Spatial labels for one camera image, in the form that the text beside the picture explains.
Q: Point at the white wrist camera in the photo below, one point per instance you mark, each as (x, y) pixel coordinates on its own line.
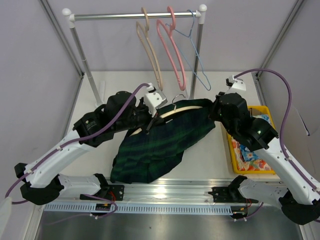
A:
(235, 85)
(154, 99)

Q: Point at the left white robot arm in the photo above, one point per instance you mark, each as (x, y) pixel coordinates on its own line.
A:
(43, 180)

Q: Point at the tan wooden hanger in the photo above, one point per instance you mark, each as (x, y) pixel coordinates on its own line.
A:
(143, 35)

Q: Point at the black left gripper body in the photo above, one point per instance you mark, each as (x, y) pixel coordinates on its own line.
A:
(141, 117)

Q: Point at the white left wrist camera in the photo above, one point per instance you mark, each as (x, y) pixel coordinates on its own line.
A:
(154, 99)

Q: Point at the blue wire hanger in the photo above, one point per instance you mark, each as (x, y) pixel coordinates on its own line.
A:
(198, 72)

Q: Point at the silver clothes rack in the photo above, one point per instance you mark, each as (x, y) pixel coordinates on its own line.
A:
(166, 19)

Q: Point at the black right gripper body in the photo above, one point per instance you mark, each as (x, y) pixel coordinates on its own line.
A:
(216, 113)

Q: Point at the slotted grey cable duct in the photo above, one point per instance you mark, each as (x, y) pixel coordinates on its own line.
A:
(128, 208)

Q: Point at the blue floral cloth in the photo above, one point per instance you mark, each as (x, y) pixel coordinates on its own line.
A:
(244, 161)

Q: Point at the cream plastic hanger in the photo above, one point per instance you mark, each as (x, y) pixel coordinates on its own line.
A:
(169, 111)

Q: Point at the green navy plaid skirt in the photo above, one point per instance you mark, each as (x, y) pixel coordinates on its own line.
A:
(143, 158)

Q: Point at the yellow plastic bin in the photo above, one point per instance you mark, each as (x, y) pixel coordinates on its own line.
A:
(262, 112)

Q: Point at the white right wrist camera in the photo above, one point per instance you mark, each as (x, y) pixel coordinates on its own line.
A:
(235, 85)

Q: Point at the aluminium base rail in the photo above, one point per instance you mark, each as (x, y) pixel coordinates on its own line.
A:
(162, 191)

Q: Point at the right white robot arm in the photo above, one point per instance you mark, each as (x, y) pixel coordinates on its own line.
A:
(299, 198)

